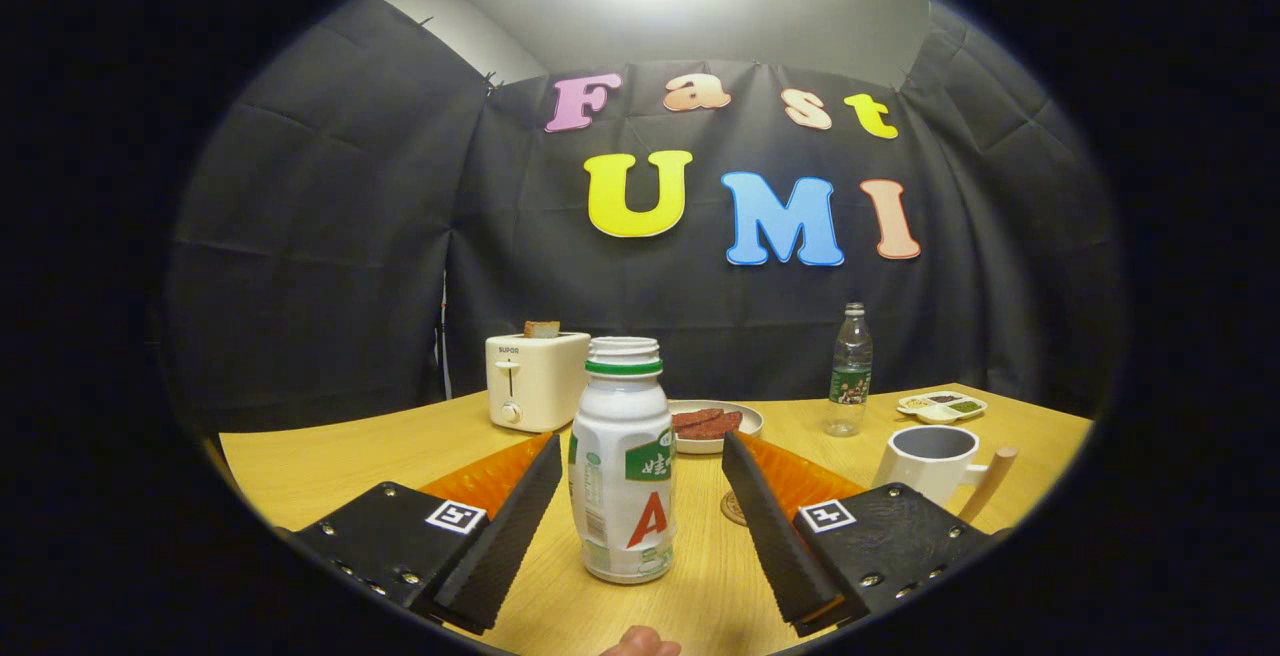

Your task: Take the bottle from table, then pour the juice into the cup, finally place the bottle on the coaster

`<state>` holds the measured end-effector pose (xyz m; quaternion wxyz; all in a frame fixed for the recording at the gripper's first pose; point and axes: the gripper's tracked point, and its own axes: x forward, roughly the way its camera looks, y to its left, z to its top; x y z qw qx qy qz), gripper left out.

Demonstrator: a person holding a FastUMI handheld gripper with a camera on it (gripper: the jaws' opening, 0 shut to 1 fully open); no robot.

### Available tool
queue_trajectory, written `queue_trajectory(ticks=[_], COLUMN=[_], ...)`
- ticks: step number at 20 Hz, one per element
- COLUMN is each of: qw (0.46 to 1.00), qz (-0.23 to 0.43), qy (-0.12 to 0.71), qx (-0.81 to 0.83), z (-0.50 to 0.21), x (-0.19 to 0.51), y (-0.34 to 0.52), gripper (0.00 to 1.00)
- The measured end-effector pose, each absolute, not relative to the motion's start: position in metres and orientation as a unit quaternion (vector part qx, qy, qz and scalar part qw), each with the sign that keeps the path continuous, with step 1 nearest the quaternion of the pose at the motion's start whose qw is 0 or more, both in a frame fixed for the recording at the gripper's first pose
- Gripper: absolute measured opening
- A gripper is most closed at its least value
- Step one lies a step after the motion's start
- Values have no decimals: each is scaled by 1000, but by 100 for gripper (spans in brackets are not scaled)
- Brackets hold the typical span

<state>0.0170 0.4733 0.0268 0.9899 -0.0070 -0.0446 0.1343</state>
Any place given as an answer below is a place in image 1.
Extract cream toaster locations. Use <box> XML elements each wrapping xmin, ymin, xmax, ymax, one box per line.
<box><xmin>485</xmin><ymin>332</ymin><xmax>592</xmax><ymax>434</ymax></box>

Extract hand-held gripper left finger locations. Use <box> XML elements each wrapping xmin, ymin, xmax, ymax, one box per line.
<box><xmin>275</xmin><ymin>433</ymin><xmax>563</xmax><ymax>636</ymax></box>

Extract red meat slices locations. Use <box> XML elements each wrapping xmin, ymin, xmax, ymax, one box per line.
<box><xmin>671</xmin><ymin>408</ymin><xmax>744</xmax><ymax>441</ymax></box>

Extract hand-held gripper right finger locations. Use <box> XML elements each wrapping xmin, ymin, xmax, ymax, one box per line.
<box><xmin>722</xmin><ymin>430</ymin><xmax>1006</xmax><ymax>637</ymax></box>

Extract wooden table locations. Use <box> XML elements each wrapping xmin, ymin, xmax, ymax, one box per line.
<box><xmin>218</xmin><ymin>382</ymin><xmax>1094</xmax><ymax>656</ymax></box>

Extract clear plastic water bottle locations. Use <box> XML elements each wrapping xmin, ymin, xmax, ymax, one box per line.
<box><xmin>824</xmin><ymin>302</ymin><xmax>874</xmax><ymax>438</ymax></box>

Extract white divided dish with beans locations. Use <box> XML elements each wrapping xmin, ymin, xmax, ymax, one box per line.
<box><xmin>896</xmin><ymin>391</ymin><xmax>989</xmax><ymax>426</ymax></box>

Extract round grey plate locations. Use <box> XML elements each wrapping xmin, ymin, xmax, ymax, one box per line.
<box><xmin>666</xmin><ymin>400</ymin><xmax>765</xmax><ymax>455</ymax></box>

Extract white cup wooden handle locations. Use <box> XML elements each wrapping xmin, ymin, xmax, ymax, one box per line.
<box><xmin>872</xmin><ymin>425</ymin><xmax>1019</xmax><ymax>525</ymax></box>

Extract black backdrop cloth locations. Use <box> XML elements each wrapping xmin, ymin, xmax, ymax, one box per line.
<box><xmin>165</xmin><ymin>0</ymin><xmax>1121</xmax><ymax>437</ymax></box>

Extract white juice bottle green collar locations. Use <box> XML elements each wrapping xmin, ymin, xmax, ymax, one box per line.
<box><xmin>568</xmin><ymin>337</ymin><xmax>677</xmax><ymax>585</ymax></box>

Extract thin white cable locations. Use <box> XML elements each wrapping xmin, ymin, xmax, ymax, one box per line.
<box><xmin>436</xmin><ymin>271</ymin><xmax>453</xmax><ymax>402</ymax></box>

